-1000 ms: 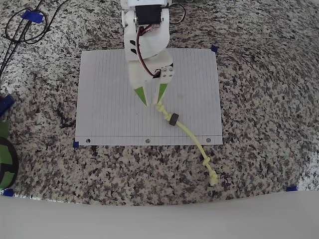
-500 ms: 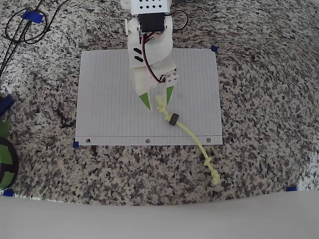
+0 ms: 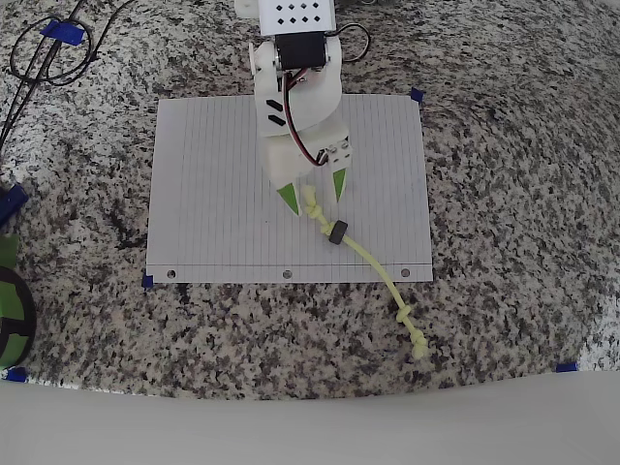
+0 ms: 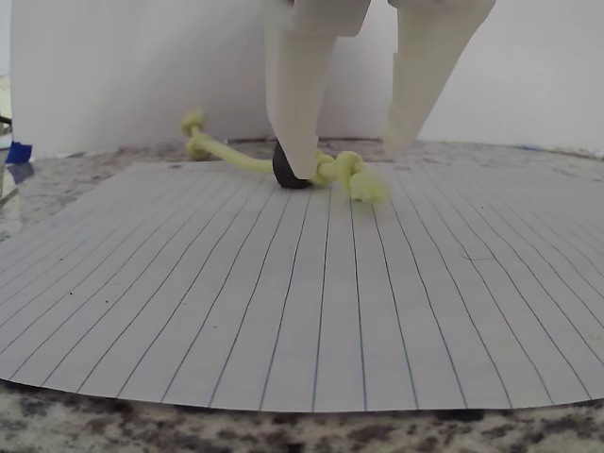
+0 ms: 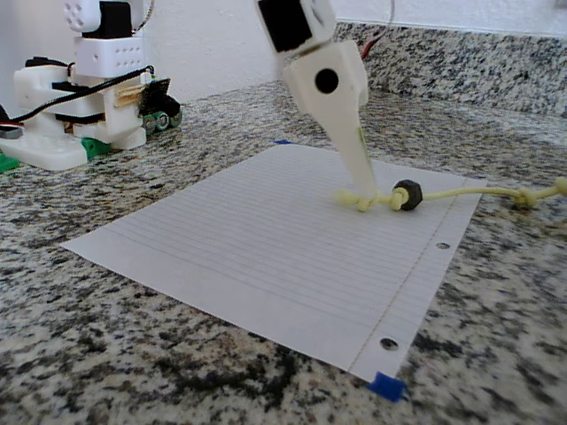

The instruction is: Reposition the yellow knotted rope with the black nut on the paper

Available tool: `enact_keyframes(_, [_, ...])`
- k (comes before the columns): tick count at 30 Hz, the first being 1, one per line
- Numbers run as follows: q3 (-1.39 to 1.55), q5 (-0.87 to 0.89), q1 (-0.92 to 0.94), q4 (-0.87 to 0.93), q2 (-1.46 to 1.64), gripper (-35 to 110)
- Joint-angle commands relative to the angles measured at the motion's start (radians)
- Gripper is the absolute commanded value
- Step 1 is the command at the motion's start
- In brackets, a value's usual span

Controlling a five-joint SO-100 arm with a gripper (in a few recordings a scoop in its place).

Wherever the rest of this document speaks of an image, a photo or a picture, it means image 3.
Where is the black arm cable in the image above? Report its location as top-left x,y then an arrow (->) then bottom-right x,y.
333,22 -> 372,63

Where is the yellow knotted rope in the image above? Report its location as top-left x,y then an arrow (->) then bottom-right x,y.
300,185 -> 428,360

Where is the black straight cable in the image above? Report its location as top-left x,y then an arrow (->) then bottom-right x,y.
0,0 -> 88,146

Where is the large blue tape strip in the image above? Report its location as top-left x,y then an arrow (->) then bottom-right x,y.
41,18 -> 87,47

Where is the lined paper sheet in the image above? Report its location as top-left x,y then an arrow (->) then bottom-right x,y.
145,94 -> 434,285

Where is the black spool green filament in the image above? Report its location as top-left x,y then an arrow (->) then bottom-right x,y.
0,264 -> 38,368

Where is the red black servo cable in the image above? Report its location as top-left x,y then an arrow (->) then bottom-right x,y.
283,70 -> 333,169

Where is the black looped cable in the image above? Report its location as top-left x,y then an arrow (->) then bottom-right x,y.
9,0 -> 137,88

